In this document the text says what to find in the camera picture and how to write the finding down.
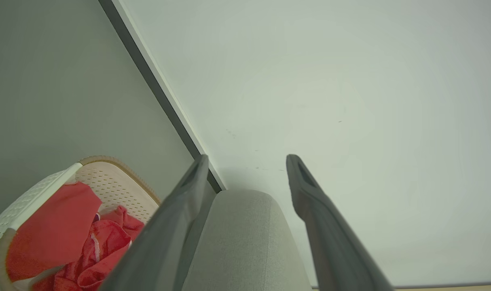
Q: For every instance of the red garment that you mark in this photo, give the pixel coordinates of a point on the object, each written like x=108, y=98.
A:
x=51, y=234
x=108, y=242

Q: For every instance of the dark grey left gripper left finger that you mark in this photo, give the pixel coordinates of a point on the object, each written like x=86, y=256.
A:
x=156, y=242

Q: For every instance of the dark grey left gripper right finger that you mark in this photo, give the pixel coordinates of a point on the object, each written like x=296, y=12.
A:
x=334, y=242

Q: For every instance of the black and white baseboard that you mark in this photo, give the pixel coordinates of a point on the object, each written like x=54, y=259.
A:
x=148, y=76

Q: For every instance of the white perforated laundry basket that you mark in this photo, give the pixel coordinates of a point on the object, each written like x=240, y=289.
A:
x=108, y=182

